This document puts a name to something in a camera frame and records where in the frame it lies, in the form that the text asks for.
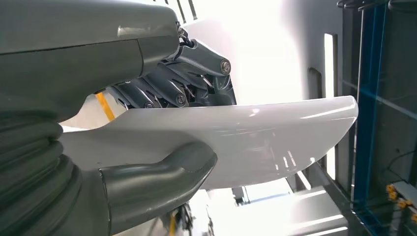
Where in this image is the stainless steel workbench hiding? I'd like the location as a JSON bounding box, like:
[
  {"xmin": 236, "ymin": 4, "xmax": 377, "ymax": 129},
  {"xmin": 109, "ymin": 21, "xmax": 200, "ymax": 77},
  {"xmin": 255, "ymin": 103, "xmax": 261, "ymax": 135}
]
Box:
[{"xmin": 205, "ymin": 185, "xmax": 349, "ymax": 236}]

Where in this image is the blue metal post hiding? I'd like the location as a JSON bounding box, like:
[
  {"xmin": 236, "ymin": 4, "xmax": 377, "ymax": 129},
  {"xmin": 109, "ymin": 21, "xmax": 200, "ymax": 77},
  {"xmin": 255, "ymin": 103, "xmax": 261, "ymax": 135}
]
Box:
[{"xmin": 353, "ymin": 3, "xmax": 388, "ymax": 209}]

